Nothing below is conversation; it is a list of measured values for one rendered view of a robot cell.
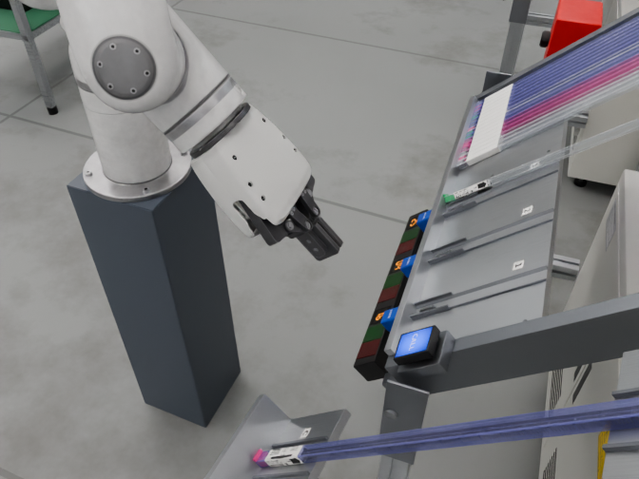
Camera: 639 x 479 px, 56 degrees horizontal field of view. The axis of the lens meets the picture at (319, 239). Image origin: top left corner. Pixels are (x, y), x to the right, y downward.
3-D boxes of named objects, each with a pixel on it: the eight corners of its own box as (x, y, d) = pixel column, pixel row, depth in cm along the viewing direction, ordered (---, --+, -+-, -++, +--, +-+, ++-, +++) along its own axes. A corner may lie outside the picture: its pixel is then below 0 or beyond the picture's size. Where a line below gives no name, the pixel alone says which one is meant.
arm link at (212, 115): (194, 101, 63) (214, 123, 64) (149, 146, 57) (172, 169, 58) (244, 60, 58) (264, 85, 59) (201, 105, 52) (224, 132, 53)
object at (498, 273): (412, 371, 78) (396, 355, 76) (487, 112, 123) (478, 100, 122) (551, 339, 65) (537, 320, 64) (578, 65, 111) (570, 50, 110)
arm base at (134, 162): (61, 185, 106) (26, 90, 93) (126, 130, 118) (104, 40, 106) (152, 214, 100) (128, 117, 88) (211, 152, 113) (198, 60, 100)
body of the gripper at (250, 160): (213, 112, 64) (282, 188, 68) (164, 166, 57) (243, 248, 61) (258, 77, 59) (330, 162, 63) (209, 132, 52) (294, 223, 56)
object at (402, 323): (416, 385, 79) (382, 351, 77) (488, 124, 125) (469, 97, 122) (423, 384, 78) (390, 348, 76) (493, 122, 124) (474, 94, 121)
